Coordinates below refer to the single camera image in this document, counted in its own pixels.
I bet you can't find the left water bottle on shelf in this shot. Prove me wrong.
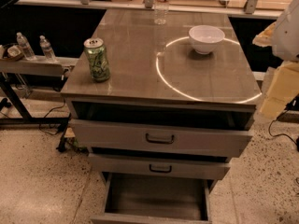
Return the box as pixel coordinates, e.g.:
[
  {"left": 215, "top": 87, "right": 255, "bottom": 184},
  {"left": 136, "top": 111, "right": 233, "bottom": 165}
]
[{"left": 17, "top": 32, "right": 36, "bottom": 61}]

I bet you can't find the grey drawer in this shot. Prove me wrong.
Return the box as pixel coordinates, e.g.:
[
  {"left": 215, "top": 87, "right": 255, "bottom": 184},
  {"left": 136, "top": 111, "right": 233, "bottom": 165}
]
[
  {"left": 70, "top": 119, "right": 253, "bottom": 157},
  {"left": 89, "top": 154, "right": 230, "bottom": 180},
  {"left": 91, "top": 174, "right": 212, "bottom": 224}
]

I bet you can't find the white bowl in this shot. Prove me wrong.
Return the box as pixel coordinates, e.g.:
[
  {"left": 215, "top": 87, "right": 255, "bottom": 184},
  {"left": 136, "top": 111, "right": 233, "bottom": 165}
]
[{"left": 188, "top": 25, "right": 225, "bottom": 54}]

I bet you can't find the black floor cable left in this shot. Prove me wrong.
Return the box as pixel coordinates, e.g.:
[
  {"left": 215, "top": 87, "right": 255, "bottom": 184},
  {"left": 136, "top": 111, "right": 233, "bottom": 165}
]
[{"left": 37, "top": 100, "right": 70, "bottom": 137}]

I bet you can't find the small bowl on shelf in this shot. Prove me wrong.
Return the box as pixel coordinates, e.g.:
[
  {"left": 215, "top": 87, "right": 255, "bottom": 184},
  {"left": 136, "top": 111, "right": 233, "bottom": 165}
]
[{"left": 7, "top": 45, "right": 21, "bottom": 58}]

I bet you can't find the grey drawer cabinet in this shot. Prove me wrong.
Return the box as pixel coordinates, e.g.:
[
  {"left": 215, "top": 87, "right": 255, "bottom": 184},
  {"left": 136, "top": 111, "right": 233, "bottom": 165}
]
[{"left": 60, "top": 8, "right": 263, "bottom": 191}]

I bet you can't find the grey side shelf table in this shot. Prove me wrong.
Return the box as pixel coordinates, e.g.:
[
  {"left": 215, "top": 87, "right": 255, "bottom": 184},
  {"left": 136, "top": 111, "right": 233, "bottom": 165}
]
[{"left": 0, "top": 42, "right": 78, "bottom": 126}]

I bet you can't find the back workbench rail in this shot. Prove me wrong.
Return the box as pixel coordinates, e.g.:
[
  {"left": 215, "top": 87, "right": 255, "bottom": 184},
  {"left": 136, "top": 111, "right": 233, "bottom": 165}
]
[{"left": 18, "top": 0, "right": 292, "bottom": 19}]

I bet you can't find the clear plastic bottle on cabinet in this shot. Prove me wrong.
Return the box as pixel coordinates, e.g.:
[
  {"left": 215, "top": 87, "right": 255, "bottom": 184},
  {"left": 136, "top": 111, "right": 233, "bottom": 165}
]
[{"left": 154, "top": 0, "right": 169, "bottom": 25}]

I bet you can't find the water bottle on shelf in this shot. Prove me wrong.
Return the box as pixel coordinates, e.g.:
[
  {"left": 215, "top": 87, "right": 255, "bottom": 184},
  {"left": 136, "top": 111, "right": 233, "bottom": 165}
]
[
  {"left": 17, "top": 32, "right": 36, "bottom": 61},
  {"left": 39, "top": 35, "right": 57, "bottom": 63}
]

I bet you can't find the green soda can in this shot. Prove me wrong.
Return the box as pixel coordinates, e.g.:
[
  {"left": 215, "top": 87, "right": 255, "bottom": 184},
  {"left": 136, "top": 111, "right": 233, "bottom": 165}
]
[{"left": 84, "top": 38, "right": 110, "bottom": 82}]

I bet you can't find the black floor cable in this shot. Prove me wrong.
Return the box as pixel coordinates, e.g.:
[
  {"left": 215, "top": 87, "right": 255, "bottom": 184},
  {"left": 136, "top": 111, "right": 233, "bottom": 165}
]
[
  {"left": 268, "top": 109, "right": 299, "bottom": 151},
  {"left": 37, "top": 100, "right": 70, "bottom": 137}
]

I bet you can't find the black floor cable right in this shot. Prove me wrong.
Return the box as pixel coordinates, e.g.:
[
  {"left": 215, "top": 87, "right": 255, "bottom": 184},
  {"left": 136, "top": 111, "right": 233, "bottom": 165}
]
[{"left": 268, "top": 109, "right": 299, "bottom": 151}]

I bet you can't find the right water bottle on shelf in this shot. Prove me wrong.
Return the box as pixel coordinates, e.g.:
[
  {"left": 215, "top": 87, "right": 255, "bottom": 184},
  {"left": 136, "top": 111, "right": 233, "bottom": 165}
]
[{"left": 39, "top": 35, "right": 57, "bottom": 63}]

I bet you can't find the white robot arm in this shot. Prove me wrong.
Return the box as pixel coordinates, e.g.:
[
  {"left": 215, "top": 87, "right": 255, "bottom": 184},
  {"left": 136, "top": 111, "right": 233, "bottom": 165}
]
[{"left": 252, "top": 0, "right": 299, "bottom": 120}]

